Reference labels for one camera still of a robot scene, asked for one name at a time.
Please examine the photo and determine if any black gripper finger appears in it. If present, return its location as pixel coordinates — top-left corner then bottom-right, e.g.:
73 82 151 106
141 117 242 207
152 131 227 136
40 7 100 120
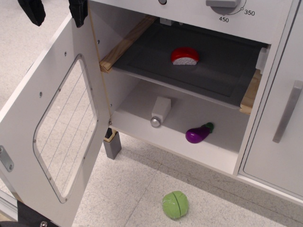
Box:
69 0 88 28
18 0 46 26

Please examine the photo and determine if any white oven door with window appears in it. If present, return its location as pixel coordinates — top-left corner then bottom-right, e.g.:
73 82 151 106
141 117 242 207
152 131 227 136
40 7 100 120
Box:
0 16 109 227

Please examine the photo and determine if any round oven button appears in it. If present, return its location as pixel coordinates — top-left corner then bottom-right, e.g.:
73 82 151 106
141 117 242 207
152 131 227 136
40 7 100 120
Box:
158 0 167 5

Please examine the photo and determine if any grey oven tray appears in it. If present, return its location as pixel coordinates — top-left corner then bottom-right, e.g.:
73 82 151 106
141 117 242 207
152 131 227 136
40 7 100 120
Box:
113 21 265 108

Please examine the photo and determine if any red white toy sushi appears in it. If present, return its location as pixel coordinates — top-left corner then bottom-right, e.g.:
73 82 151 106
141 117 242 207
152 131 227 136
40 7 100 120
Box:
170 47 199 65

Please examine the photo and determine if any white toy salt shaker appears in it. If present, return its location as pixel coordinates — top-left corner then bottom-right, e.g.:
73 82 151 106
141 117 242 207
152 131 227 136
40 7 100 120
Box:
150 96 171 128

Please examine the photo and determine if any grey cabinet leg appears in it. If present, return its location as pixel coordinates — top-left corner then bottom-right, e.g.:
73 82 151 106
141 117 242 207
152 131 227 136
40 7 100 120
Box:
103 128 122 159

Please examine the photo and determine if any grey temperature knob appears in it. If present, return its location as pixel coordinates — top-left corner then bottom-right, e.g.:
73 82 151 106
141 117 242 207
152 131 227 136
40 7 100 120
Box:
205 0 241 15

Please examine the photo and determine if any white toy kitchen cabinet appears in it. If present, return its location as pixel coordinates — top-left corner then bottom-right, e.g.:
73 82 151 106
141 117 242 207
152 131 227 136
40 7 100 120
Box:
89 0 303 204

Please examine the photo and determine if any purple toy eggplant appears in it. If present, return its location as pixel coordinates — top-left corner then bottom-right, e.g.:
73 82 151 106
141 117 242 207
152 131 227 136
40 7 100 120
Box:
185 122 214 144

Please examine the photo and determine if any green toy cabbage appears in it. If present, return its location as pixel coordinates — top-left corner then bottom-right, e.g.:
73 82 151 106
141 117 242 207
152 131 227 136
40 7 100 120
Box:
162 191 189 219

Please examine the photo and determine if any white right cabinet door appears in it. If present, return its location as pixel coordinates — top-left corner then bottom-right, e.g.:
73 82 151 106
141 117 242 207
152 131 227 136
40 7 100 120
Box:
241 13 303 198

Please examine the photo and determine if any aluminium frame rail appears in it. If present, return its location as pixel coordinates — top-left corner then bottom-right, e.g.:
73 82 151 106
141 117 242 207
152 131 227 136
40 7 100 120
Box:
0 190 18 221

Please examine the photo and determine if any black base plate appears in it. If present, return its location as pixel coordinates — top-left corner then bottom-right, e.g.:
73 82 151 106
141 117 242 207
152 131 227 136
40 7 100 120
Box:
17 201 58 227

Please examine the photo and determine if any silver cabinet door handle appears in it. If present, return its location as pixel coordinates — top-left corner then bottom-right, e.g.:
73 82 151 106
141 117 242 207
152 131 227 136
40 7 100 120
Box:
273 80 303 143

